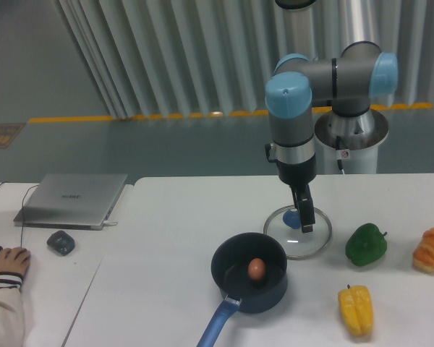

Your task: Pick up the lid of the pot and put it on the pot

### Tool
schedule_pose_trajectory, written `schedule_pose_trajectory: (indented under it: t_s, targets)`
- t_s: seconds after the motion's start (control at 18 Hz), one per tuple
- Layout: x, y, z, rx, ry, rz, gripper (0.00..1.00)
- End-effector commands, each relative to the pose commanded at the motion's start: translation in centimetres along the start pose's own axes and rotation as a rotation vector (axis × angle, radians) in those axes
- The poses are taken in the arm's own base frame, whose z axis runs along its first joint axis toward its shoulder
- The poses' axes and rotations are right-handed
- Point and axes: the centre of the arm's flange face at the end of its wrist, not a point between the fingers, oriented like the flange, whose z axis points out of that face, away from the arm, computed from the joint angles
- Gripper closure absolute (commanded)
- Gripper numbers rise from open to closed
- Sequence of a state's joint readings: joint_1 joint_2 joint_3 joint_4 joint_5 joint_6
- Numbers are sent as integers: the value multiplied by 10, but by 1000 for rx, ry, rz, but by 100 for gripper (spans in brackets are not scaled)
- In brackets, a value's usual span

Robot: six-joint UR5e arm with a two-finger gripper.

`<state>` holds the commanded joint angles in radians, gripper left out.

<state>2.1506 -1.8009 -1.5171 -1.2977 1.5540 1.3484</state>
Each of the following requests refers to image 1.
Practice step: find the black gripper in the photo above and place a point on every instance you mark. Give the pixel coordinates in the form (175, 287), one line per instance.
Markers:
(300, 175)

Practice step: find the glass pot lid blue knob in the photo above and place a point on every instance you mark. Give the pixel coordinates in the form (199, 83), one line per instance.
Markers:
(284, 226)

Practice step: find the striped cream sleeve forearm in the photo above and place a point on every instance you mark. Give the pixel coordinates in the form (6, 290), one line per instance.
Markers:
(12, 320)

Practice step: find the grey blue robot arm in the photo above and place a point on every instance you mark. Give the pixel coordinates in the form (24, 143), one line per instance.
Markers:
(327, 102)

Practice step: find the person's hand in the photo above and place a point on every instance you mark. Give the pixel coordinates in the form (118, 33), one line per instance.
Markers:
(14, 261)

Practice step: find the green bell pepper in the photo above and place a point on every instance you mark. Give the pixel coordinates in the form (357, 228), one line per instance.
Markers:
(366, 245)

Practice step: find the brown egg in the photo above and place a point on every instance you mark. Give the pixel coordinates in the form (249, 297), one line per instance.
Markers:
(256, 270)

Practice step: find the dark blue saucepan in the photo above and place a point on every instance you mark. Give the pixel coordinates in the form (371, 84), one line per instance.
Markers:
(240, 294)

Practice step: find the yellow bell pepper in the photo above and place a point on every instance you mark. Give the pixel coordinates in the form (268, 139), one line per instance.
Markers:
(356, 307)

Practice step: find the orange croissant bread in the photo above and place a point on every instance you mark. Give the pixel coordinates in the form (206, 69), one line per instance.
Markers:
(423, 255)

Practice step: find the silver laptop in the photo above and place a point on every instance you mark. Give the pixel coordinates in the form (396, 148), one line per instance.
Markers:
(72, 200)

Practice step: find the dark earbuds case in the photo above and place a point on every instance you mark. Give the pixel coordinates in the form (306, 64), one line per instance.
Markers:
(61, 243)

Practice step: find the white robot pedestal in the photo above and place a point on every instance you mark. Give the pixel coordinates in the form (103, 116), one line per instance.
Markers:
(350, 144)

